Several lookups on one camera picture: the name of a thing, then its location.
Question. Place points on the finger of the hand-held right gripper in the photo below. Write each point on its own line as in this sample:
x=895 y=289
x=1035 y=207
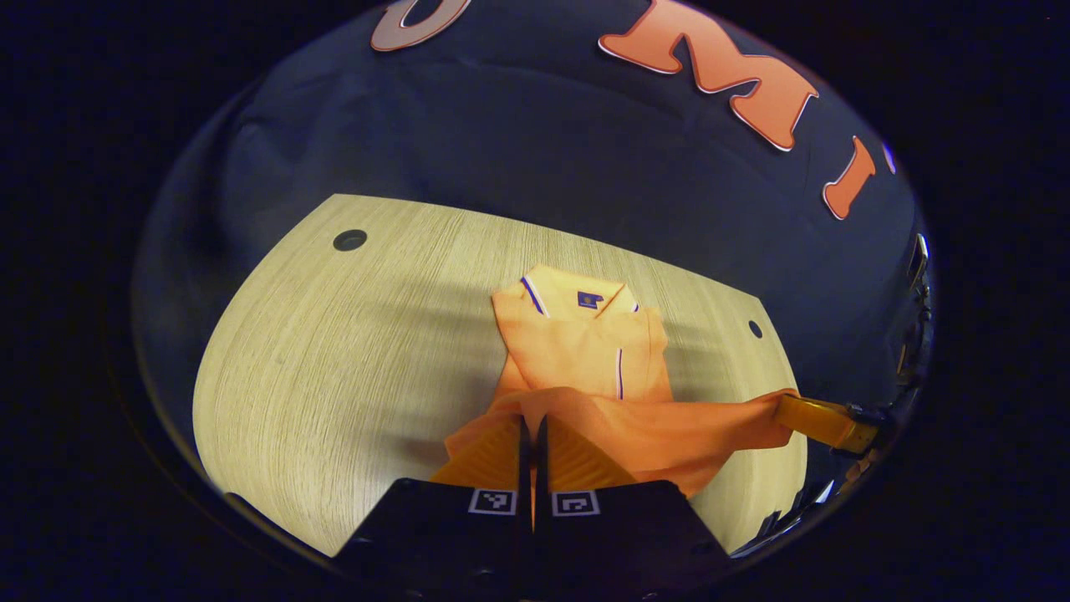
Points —
x=823 y=422

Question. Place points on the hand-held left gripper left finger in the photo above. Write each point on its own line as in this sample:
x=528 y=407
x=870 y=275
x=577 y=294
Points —
x=451 y=535

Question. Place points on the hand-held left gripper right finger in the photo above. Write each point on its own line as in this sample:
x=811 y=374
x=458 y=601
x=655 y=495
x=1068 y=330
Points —
x=619 y=535

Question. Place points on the orange polo T-shirt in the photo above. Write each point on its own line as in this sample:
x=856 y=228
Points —
x=585 y=351

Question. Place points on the round black table grommet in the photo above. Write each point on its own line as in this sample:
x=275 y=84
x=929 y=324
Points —
x=349 y=240
x=755 y=329

